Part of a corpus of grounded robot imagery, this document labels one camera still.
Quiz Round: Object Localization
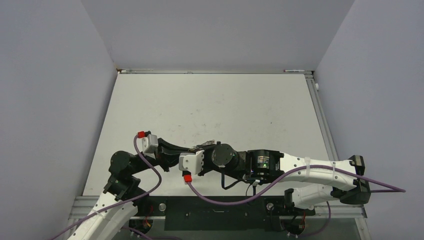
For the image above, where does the aluminium frame rail right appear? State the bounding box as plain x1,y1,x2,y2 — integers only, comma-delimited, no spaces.
304,71,339,161

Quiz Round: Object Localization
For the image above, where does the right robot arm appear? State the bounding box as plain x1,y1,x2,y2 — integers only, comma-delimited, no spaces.
179,143,371,214

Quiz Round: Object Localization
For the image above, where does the aluminium frame rail front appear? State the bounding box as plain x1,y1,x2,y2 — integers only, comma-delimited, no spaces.
67,194,368,220

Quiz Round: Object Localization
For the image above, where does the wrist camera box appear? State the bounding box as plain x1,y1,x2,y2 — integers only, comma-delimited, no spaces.
137,131,159,154
178,150,205,185

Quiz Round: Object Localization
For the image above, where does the aluminium frame rail back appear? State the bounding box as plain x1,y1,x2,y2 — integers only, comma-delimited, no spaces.
117,69,314,75

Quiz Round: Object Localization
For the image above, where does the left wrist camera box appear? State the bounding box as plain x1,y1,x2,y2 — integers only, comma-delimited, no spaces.
137,131,159,154

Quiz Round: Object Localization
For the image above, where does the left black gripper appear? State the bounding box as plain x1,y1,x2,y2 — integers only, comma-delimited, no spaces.
129,137,192,175

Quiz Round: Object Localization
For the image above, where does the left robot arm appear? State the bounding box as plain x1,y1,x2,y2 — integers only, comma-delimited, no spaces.
67,131,205,240

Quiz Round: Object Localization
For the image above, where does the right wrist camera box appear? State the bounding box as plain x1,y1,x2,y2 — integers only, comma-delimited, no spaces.
178,150,205,185

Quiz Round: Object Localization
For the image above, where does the aluminium frame rail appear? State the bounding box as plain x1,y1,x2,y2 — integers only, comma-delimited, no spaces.
304,71,339,161
117,69,314,75
67,194,368,220

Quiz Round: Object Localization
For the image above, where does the red white marker pen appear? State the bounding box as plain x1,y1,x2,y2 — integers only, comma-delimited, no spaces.
283,69,306,73

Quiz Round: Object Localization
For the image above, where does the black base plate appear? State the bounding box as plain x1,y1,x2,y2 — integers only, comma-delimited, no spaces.
129,196,306,234

